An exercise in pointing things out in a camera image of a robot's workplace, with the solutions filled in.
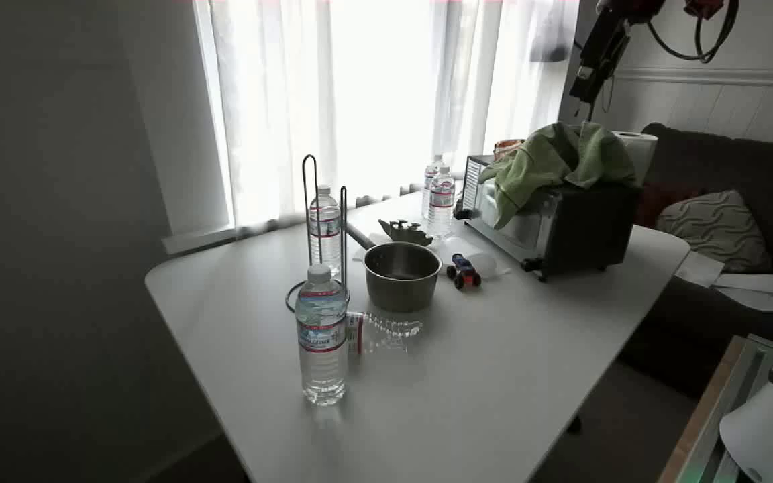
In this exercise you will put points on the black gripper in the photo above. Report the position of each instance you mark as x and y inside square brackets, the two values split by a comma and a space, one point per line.
[608, 40]

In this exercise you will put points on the purple toy car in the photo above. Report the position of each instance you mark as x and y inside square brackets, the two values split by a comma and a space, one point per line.
[462, 271]

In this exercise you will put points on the white paper towel roll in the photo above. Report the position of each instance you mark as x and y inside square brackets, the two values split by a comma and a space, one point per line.
[642, 155]

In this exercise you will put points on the orange snack package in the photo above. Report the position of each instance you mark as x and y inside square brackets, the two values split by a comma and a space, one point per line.
[506, 148]

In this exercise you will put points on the green cloth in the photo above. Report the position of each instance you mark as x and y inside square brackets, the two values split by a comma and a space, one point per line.
[530, 175]

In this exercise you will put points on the dark red cushion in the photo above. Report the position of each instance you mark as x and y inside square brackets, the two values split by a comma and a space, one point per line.
[659, 201]

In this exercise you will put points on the black toaster oven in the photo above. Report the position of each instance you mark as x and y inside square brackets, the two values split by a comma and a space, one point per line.
[584, 232]

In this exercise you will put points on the small clear water bottle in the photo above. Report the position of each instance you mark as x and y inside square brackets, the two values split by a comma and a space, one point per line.
[432, 177]
[326, 214]
[443, 201]

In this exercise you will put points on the grey patterned pillow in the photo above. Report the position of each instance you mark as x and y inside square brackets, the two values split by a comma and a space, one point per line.
[717, 228]

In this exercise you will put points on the clear plastic bag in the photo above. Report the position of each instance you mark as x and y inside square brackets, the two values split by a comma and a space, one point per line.
[494, 263]

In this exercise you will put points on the dark sofa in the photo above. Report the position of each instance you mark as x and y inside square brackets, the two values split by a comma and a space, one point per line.
[762, 177]

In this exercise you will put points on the white sheer curtain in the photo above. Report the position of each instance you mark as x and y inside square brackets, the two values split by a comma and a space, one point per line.
[377, 89]

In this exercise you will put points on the dark green plastic item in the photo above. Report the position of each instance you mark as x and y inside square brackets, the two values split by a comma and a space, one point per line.
[404, 232]

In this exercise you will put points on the white paper sheets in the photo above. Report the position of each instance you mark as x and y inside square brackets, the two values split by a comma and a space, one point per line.
[762, 291]

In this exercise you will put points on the metal mug holder stand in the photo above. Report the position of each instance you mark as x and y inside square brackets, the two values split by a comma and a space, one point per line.
[344, 222]

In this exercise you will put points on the crushed clear plastic bottle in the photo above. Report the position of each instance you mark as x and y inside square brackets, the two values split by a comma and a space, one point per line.
[389, 322]

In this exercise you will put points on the large clear water bottle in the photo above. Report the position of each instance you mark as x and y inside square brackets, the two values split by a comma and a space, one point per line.
[324, 358]

